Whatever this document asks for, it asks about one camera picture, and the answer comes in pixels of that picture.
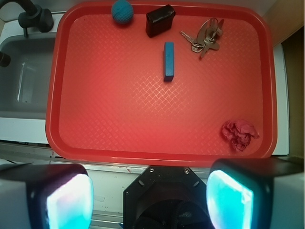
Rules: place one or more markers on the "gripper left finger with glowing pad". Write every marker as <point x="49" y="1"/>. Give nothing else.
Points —
<point x="58" y="196"/>

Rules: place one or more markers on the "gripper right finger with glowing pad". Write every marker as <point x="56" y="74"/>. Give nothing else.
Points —
<point x="264" y="193"/>

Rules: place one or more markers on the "black box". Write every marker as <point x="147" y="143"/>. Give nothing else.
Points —
<point x="159" y="20"/>

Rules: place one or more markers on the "crumpled red paper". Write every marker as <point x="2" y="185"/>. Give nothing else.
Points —
<point x="239" y="133"/>

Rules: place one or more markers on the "grey sink basin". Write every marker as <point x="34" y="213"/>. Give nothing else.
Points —
<point x="24" y="83"/>

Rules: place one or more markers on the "red plastic tray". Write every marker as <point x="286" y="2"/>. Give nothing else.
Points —
<point x="108" y="101"/>

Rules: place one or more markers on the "bunch of silver keys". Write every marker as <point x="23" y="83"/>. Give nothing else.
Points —
<point x="207" y="37"/>

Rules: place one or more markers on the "blue rectangular block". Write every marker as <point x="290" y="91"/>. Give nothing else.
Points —
<point x="168" y="62"/>

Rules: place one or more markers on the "grey faucet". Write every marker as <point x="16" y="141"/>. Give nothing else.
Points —
<point x="34" y="16"/>

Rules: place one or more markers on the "blue textured ball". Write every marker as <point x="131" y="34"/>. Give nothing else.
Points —
<point x="122" y="12"/>

